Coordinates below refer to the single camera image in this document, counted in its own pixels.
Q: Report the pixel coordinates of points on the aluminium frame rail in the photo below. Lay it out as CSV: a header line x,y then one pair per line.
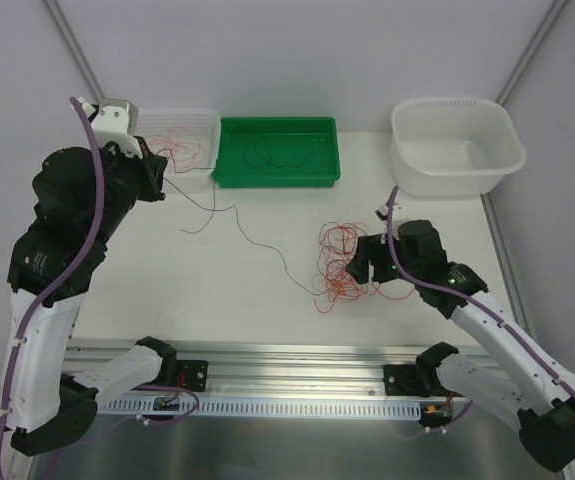
x,y
73,48
507,272

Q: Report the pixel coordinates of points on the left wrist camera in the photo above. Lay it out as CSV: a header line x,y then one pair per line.
x,y
115,122

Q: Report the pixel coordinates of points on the white perforated basket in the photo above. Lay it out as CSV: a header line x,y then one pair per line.
x,y
189,139

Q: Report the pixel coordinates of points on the green plastic tray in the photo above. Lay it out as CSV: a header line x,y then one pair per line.
x,y
277,152

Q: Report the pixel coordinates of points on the black wire being pulled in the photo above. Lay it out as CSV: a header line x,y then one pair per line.
x,y
214,210

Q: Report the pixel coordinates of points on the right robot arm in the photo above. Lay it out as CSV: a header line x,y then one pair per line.
x,y
535,397

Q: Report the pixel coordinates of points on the white slotted cable duct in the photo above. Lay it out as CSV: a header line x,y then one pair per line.
x,y
152,405

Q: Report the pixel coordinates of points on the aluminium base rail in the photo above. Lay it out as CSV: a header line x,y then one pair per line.
x,y
295,371

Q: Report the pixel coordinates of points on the aluminium frame rail left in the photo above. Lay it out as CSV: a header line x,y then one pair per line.
x,y
73,48

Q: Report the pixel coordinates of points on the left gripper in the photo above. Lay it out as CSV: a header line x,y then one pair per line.
x,y
152,171

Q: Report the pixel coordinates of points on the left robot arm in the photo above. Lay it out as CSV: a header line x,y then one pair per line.
x,y
49,409

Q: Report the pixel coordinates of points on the aluminium frame rail right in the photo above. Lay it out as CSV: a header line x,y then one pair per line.
x,y
507,272

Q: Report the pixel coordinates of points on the white plastic tub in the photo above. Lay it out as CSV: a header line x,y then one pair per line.
x,y
453,147

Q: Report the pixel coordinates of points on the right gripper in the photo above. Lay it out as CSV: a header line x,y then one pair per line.
x,y
376,254

